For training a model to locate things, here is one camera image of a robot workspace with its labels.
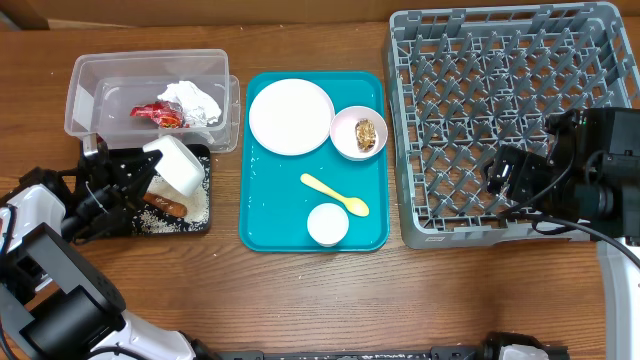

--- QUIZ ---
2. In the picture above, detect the large white plate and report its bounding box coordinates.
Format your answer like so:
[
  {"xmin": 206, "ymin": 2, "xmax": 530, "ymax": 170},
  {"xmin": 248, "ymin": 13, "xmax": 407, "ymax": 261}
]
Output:
[{"xmin": 249, "ymin": 78, "xmax": 335, "ymax": 156}]

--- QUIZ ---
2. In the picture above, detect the black tray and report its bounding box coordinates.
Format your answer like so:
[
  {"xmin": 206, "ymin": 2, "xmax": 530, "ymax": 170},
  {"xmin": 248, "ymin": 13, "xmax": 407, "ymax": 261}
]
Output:
[{"xmin": 73, "ymin": 144, "xmax": 212, "ymax": 236}]

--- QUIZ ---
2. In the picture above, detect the white cup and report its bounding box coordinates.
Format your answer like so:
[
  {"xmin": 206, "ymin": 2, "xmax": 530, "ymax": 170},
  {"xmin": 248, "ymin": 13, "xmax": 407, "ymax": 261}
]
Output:
[{"xmin": 307, "ymin": 203, "xmax": 349, "ymax": 247}]

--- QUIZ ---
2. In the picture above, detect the brown food scrap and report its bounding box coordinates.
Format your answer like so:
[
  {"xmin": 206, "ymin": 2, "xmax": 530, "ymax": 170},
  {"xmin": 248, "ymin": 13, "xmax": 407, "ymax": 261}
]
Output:
[{"xmin": 355, "ymin": 118, "xmax": 376, "ymax": 152}]

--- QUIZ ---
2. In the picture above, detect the yellow plastic spoon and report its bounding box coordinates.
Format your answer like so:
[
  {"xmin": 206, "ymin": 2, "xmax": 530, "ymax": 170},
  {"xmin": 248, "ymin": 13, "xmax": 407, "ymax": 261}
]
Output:
[{"xmin": 300, "ymin": 173, "xmax": 370, "ymax": 217}]

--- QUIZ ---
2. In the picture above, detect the clear plastic bin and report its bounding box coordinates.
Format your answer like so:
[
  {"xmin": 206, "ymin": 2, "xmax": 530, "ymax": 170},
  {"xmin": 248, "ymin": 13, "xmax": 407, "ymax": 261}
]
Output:
[{"xmin": 64, "ymin": 49, "xmax": 241, "ymax": 153}]

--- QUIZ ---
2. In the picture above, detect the brown sausage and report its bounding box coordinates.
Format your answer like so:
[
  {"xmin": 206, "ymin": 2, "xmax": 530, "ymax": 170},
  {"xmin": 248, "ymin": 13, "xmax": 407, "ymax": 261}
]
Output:
[{"xmin": 143, "ymin": 192, "xmax": 188, "ymax": 218}]

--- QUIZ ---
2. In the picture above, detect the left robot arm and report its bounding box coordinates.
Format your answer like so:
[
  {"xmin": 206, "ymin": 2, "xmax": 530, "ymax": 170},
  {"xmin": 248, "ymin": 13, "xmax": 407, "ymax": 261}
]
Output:
[{"xmin": 1, "ymin": 145, "xmax": 217, "ymax": 360}]

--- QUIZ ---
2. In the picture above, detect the pink bowl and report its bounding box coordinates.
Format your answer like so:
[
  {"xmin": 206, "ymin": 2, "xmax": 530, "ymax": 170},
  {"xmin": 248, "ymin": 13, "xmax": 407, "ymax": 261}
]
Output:
[{"xmin": 330, "ymin": 106, "xmax": 388, "ymax": 161}]

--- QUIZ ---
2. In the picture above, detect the spilled white rice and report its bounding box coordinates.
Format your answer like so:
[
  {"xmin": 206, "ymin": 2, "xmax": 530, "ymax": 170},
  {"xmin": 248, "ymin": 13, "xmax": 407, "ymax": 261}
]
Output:
[{"xmin": 131, "ymin": 152, "xmax": 211, "ymax": 236}]

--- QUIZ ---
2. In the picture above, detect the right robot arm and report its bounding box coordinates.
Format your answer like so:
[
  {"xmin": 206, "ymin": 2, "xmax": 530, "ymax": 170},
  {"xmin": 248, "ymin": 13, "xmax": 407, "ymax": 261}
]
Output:
[{"xmin": 482, "ymin": 107, "xmax": 639, "ymax": 359}]

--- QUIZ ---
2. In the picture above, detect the white napkin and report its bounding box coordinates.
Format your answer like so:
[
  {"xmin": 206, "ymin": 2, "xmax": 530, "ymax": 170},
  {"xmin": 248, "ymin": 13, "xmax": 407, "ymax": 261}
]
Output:
[{"xmin": 157, "ymin": 81, "xmax": 222, "ymax": 127}]

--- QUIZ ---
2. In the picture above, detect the white bowl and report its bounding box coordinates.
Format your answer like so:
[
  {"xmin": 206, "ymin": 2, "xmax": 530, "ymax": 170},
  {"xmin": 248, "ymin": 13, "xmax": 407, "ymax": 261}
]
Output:
[{"xmin": 142, "ymin": 135, "xmax": 205, "ymax": 196}]

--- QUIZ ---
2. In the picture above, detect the red snack wrapper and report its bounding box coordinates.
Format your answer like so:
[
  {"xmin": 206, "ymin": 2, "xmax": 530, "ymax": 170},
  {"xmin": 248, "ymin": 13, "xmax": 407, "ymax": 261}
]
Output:
[{"xmin": 130, "ymin": 101, "xmax": 185, "ymax": 128}]

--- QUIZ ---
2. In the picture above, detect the grey dishwasher rack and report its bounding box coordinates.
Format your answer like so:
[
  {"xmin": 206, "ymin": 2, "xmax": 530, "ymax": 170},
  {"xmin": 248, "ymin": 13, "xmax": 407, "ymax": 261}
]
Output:
[{"xmin": 383, "ymin": 2, "xmax": 639, "ymax": 249}]

